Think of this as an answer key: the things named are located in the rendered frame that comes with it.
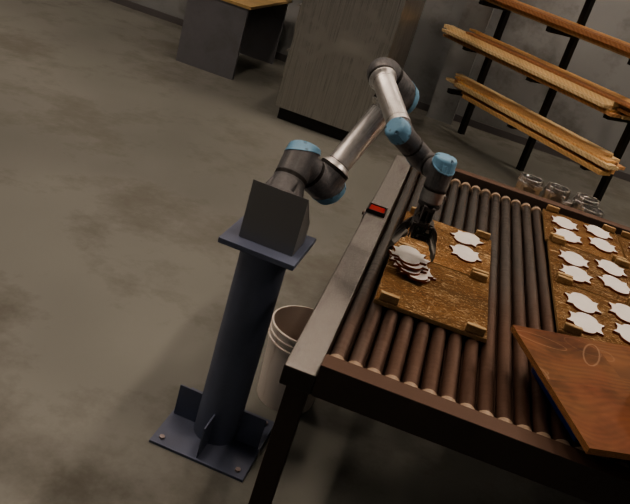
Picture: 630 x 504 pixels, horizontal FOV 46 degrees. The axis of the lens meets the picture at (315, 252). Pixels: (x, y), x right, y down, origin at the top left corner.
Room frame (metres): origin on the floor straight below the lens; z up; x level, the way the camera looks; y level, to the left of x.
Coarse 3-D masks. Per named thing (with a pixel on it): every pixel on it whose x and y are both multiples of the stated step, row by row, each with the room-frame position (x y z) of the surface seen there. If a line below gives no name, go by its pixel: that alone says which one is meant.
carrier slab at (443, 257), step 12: (408, 216) 2.76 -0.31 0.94; (408, 228) 2.63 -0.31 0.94; (444, 228) 2.75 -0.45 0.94; (456, 228) 2.79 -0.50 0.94; (408, 240) 2.52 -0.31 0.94; (444, 240) 2.62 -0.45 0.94; (480, 240) 2.74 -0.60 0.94; (420, 252) 2.44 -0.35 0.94; (444, 252) 2.51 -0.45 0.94; (480, 252) 2.61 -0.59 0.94; (444, 264) 2.40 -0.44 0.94; (456, 264) 2.43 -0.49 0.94; (468, 264) 2.47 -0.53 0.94; (480, 264) 2.50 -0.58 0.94
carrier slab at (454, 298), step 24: (432, 264) 2.37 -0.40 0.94; (384, 288) 2.08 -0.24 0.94; (408, 288) 2.13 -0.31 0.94; (432, 288) 2.18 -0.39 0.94; (456, 288) 2.24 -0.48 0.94; (480, 288) 2.30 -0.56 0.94; (408, 312) 1.98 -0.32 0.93; (432, 312) 2.02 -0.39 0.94; (456, 312) 2.07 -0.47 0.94; (480, 312) 2.12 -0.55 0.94; (480, 336) 1.96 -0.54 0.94
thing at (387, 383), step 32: (320, 384) 1.54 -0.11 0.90; (352, 384) 1.53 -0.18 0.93; (384, 384) 1.54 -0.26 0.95; (384, 416) 1.52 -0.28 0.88; (416, 416) 1.51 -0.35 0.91; (448, 416) 1.50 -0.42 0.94; (480, 416) 1.53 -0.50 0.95; (480, 448) 1.49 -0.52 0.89; (512, 448) 1.48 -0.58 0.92; (544, 448) 1.48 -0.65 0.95; (576, 448) 1.52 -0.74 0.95; (544, 480) 1.47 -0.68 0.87; (576, 480) 1.47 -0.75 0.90; (608, 480) 1.46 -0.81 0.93
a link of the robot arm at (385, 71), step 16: (384, 64) 2.54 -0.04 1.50; (368, 80) 2.54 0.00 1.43; (384, 80) 2.47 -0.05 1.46; (384, 96) 2.40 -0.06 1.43; (400, 96) 2.41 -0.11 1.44; (384, 112) 2.35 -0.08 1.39; (400, 112) 2.31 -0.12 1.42; (400, 128) 2.21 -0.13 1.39; (400, 144) 2.23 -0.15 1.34; (416, 144) 2.25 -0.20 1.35
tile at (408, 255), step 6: (396, 246) 2.29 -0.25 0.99; (402, 246) 2.30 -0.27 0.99; (408, 246) 2.32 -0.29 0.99; (396, 252) 2.24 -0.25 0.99; (402, 252) 2.25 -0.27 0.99; (408, 252) 2.27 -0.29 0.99; (414, 252) 2.28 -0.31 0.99; (402, 258) 2.21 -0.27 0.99; (408, 258) 2.22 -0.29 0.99; (414, 258) 2.23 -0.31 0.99; (420, 258) 2.25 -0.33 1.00; (408, 264) 2.19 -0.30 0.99; (414, 264) 2.19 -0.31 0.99; (426, 264) 2.22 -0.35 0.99
